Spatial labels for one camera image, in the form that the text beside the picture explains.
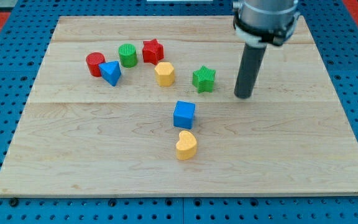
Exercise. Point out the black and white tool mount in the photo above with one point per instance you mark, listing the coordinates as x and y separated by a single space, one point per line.
259 38

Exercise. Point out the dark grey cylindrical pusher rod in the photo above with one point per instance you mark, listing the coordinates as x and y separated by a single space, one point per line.
251 60

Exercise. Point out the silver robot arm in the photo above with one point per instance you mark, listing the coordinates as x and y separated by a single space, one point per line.
260 23

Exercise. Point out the yellow hexagon block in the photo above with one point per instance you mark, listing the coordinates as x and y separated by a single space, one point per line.
164 74

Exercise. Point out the green star block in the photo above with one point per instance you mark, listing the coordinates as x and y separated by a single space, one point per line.
203 79

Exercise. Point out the blue cube block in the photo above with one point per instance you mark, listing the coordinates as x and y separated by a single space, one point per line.
183 114

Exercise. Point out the red star block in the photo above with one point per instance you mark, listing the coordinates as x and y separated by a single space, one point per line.
152 51

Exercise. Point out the yellow heart block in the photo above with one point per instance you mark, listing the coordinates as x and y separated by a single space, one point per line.
186 147

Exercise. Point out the green cylinder block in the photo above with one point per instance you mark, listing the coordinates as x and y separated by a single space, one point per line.
128 55

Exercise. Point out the wooden board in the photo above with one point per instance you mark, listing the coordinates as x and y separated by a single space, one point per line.
145 107

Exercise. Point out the blue triangle block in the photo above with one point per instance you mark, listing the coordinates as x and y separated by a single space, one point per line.
111 72

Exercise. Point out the red cylinder block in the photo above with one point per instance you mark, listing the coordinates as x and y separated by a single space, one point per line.
93 60

